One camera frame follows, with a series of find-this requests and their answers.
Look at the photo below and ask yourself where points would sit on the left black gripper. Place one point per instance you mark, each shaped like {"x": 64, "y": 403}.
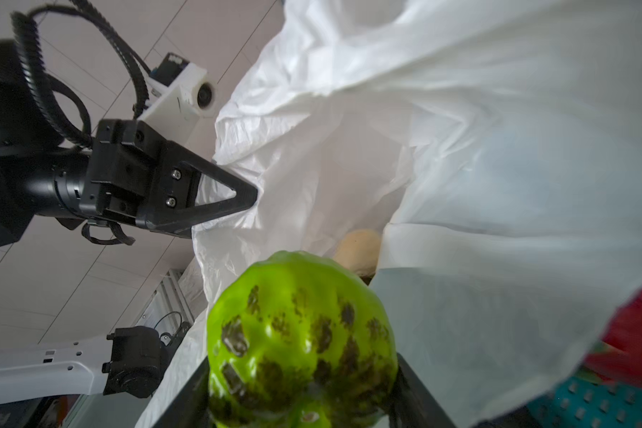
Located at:
{"x": 133, "y": 176}

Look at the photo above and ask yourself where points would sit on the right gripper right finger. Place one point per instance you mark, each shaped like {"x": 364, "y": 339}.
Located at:
{"x": 412, "y": 405}

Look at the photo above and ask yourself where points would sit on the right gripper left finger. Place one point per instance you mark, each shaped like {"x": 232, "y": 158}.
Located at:
{"x": 190, "y": 409}

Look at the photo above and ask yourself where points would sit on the green spotted fruit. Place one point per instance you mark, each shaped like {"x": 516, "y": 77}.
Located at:
{"x": 299, "y": 341}

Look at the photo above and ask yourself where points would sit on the beige potato-like fruit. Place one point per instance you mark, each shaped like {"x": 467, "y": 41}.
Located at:
{"x": 359, "y": 252}

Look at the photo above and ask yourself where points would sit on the red dragon fruit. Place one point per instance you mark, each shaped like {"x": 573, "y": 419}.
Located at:
{"x": 618, "y": 357}

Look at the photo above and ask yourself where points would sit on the white plastic bag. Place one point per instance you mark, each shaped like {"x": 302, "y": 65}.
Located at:
{"x": 498, "y": 146}

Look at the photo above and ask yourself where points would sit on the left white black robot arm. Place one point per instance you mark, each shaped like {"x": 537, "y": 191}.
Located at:
{"x": 130, "y": 360}

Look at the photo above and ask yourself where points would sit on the teal plastic basket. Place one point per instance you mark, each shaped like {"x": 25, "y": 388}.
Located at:
{"x": 578, "y": 403}

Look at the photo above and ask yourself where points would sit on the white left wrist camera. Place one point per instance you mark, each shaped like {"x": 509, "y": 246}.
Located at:
{"x": 184, "y": 94}

